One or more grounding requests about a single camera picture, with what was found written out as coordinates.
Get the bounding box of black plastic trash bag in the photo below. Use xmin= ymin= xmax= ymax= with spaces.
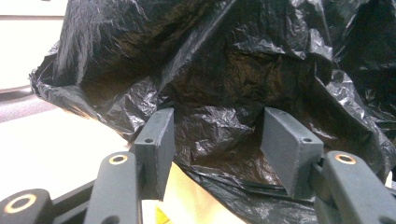
xmin=29 ymin=0 xmax=396 ymax=224

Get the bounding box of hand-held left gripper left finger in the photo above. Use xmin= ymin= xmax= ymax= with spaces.
xmin=133 ymin=106 xmax=176 ymax=202

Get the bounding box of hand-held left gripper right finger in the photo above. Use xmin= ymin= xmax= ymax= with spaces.
xmin=259 ymin=106 xmax=325 ymax=201

